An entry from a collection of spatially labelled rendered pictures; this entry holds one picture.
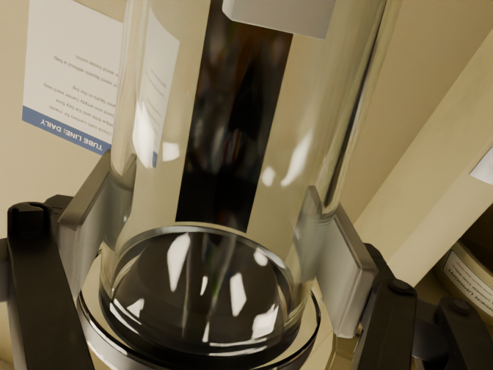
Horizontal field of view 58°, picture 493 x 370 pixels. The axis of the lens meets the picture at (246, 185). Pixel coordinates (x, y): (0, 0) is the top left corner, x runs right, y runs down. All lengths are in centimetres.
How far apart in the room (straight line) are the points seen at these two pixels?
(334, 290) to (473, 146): 17
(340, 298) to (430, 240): 18
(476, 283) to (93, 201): 34
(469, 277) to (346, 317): 27
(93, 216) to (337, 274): 9
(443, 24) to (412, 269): 44
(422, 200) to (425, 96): 42
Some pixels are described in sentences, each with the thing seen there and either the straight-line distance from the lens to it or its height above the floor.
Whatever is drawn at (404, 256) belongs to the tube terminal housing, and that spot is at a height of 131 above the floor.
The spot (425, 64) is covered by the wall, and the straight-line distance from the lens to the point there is 74.
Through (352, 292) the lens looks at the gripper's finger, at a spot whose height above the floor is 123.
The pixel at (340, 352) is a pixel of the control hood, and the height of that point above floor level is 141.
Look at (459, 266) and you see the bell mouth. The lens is 43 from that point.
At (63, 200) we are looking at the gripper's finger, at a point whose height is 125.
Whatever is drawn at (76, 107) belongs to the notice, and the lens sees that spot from 91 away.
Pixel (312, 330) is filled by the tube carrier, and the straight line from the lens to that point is 20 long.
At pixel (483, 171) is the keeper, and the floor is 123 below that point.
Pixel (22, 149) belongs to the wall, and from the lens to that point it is 104.
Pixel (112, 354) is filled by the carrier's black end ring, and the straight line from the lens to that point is 18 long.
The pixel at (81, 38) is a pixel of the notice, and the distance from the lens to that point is 85.
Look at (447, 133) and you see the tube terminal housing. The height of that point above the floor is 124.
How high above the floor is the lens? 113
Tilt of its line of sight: 35 degrees up
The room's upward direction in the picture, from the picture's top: 155 degrees counter-clockwise
